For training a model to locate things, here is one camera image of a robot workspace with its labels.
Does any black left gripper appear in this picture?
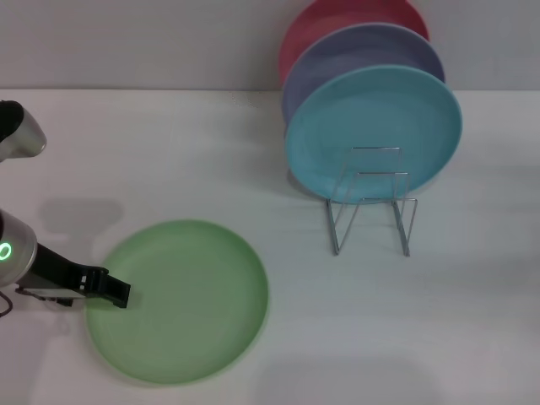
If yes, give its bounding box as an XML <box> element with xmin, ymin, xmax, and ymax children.
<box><xmin>29</xmin><ymin>244</ymin><xmax>132</xmax><ymax>310</ymax></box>

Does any green plate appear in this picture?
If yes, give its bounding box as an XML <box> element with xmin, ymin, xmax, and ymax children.
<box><xmin>86</xmin><ymin>219</ymin><xmax>270</xmax><ymax>386</ymax></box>

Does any light blue plate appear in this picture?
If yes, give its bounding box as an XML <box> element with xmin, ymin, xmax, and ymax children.
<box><xmin>284</xmin><ymin>63</ymin><xmax>464</xmax><ymax>206</ymax></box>

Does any purple plate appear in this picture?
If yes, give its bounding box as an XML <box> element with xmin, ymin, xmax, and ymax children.
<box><xmin>281</xmin><ymin>23</ymin><xmax>447</xmax><ymax>127</ymax></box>

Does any red plate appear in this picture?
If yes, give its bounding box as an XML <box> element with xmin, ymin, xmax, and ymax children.
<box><xmin>278</xmin><ymin>0</ymin><xmax>430</xmax><ymax>85</ymax></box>

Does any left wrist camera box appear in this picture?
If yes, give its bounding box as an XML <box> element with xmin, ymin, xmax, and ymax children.
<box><xmin>15</xmin><ymin>286</ymin><xmax>85</xmax><ymax>308</ymax></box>

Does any metal wire plate rack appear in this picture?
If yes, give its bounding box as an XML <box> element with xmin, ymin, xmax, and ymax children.
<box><xmin>325</xmin><ymin>146</ymin><xmax>419</xmax><ymax>257</ymax></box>

